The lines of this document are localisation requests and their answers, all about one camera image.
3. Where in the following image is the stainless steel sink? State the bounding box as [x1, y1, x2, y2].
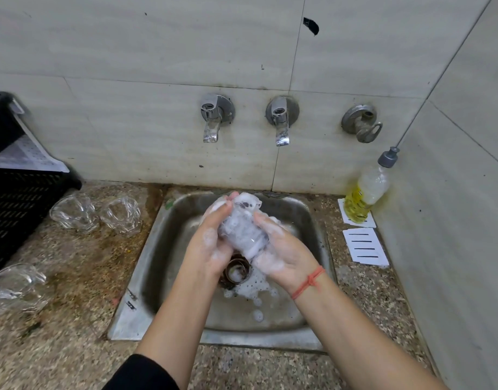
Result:
[107, 190, 339, 353]

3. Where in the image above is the person's left hand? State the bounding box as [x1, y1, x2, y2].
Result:
[183, 191, 241, 279]

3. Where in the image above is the person's right forearm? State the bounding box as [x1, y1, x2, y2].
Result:
[291, 271, 449, 390]

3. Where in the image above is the clear glass cup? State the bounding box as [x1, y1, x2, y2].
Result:
[99, 196, 143, 237]
[49, 193, 100, 234]
[0, 263, 49, 315]
[218, 193, 271, 259]

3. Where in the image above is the yellow dish soap bottle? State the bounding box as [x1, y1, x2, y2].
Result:
[344, 146, 401, 224]

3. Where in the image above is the grey wall valve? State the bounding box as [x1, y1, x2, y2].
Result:
[340, 104, 383, 144]

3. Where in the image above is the orange wrist thread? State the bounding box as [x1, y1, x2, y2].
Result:
[290, 265, 327, 301]

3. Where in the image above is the chrome wall tap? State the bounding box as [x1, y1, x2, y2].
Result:
[265, 96, 300, 147]
[200, 93, 236, 144]

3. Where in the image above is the person's left forearm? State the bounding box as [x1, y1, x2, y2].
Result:
[136, 268, 223, 390]

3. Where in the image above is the black dish rack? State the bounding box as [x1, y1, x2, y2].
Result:
[0, 91, 83, 279]

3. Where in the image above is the metal sink drain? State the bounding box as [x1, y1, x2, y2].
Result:
[218, 257, 254, 290]

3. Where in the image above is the white drip tray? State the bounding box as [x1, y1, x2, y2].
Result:
[0, 99, 70, 173]

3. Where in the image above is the person's right hand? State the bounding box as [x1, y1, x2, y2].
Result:
[250, 211, 325, 297]

